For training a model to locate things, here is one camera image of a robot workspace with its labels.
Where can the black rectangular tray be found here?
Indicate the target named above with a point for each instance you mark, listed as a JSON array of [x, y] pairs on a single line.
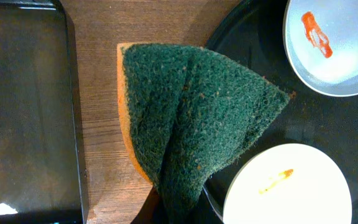
[[42, 160]]

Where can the white plate with red sauce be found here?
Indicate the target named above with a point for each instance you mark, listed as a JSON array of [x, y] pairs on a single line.
[[321, 43]]

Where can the white plate with yellow sauce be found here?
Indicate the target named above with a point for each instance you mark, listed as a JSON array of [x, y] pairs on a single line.
[[289, 183]]

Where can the round black tray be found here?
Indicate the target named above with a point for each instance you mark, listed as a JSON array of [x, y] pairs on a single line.
[[251, 34]]

